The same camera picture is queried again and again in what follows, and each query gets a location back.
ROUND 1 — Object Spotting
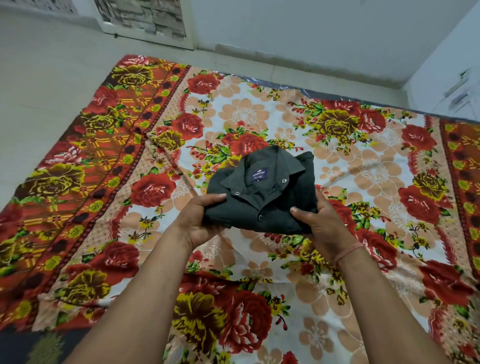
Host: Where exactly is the person's right forearm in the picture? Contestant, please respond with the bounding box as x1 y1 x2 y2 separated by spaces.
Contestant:
337 243 451 364

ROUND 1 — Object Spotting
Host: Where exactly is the speckled white curtain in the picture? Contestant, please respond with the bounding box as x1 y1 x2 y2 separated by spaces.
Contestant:
11 0 79 15

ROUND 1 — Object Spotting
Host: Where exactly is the person's right hand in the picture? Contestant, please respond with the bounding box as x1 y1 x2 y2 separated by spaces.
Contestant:
289 187 359 265

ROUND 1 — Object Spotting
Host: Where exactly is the person's left forearm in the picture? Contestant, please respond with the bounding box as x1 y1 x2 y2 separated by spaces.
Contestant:
61 224 196 364

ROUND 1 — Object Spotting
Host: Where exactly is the person's left hand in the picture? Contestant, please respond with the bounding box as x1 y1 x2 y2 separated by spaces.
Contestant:
172 193 229 252

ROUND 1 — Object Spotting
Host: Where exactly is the marble patterned door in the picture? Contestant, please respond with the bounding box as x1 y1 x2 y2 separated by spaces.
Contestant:
92 0 195 51

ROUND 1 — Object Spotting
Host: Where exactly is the dark green shirt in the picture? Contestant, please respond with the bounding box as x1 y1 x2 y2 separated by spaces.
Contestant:
202 145 320 236

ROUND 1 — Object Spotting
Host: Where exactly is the pink thread bracelet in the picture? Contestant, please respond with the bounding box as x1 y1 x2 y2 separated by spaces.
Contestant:
333 241 365 268

